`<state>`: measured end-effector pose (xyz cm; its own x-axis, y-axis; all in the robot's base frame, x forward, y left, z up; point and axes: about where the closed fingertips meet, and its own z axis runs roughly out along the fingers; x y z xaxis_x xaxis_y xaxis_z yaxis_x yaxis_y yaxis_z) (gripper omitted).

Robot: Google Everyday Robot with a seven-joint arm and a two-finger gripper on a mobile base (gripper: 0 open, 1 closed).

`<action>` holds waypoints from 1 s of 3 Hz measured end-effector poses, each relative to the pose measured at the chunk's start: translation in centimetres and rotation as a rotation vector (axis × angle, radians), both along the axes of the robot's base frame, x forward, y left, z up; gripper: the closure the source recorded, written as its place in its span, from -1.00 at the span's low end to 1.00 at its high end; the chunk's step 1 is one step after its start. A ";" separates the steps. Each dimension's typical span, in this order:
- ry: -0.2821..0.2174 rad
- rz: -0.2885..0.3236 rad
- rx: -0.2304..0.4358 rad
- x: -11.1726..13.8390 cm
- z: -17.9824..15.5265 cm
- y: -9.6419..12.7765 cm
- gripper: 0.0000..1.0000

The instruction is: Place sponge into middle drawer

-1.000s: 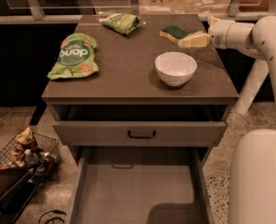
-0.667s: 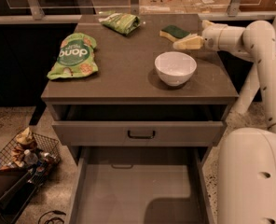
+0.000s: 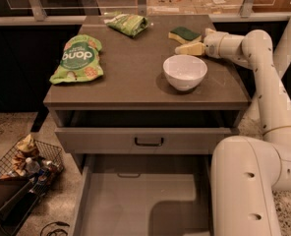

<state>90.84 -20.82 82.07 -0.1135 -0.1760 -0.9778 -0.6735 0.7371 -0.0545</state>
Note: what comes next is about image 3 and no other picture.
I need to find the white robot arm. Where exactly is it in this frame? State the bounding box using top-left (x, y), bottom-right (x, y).
top-left (204, 29), bottom-right (291, 236)

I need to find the black top drawer handle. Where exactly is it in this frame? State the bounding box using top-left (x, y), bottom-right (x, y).
top-left (134, 137), bottom-right (164, 148)

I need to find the wire basket with items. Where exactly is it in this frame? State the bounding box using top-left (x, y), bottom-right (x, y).
top-left (0, 135), bottom-right (64, 195)

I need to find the dark bin lower left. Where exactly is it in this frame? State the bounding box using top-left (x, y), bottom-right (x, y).
top-left (0, 177), bottom-right (35, 236)

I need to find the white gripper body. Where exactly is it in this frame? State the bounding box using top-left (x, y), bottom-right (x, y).
top-left (204, 31), bottom-right (246, 63)

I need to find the grey top drawer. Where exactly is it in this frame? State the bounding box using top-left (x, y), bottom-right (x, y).
top-left (56, 110), bottom-right (238, 154)

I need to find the green yellow sponge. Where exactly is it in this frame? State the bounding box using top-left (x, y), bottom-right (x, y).
top-left (168, 27), bottom-right (202, 44)

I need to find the white bowl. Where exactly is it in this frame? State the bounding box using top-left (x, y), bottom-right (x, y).
top-left (163, 54), bottom-right (207, 91)

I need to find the small green snack bag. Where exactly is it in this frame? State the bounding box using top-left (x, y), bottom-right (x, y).
top-left (104, 14), bottom-right (148, 37)

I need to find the grey drawer cabinet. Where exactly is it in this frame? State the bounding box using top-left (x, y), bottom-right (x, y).
top-left (42, 14), bottom-right (253, 236)

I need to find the black cable on floor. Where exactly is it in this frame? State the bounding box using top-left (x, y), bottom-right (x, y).
top-left (39, 221), bottom-right (71, 236)

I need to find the large green snack bag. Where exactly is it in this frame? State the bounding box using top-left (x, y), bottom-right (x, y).
top-left (49, 34), bottom-right (103, 85)

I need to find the white diagonal support post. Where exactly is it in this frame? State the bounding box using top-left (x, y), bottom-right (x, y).
top-left (247, 17), bottom-right (291, 126)

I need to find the grey open middle drawer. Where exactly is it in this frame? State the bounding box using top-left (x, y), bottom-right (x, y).
top-left (70, 154), bottom-right (214, 236)

